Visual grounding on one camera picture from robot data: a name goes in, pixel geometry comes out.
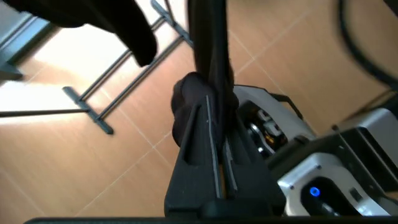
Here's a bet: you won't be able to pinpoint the black garment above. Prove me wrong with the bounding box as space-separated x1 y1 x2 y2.
170 0 240 149

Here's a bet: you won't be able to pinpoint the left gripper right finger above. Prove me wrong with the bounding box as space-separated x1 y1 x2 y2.
222 115 287 217

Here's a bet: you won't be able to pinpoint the black clothes rack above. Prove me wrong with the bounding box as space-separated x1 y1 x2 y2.
0 0 195 135

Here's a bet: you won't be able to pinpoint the black shorts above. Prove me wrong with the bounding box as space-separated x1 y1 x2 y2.
2 0 159 68

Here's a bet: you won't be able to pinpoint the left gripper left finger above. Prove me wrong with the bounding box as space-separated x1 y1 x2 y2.
164 95 223 218

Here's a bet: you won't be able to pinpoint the black cable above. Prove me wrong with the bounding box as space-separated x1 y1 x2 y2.
338 0 398 91

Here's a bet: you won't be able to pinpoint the window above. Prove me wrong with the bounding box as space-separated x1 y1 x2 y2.
0 12 55 82

